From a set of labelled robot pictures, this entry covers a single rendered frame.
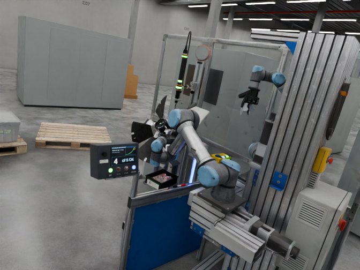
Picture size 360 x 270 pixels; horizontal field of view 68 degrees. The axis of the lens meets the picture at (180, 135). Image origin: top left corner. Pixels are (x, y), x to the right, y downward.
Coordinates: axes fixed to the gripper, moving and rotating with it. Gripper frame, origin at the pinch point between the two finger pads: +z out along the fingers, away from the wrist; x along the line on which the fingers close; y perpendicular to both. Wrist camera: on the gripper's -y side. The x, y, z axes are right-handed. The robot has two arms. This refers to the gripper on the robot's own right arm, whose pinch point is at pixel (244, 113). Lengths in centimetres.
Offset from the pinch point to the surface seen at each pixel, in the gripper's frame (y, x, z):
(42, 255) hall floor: -82, -113, 148
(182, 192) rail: -13, -34, 66
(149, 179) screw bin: -32, -53, 63
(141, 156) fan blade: -54, -48, 53
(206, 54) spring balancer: -86, 34, -39
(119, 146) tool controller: -11, -95, 24
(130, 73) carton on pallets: -772, 352, 55
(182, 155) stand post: -63, 6, 60
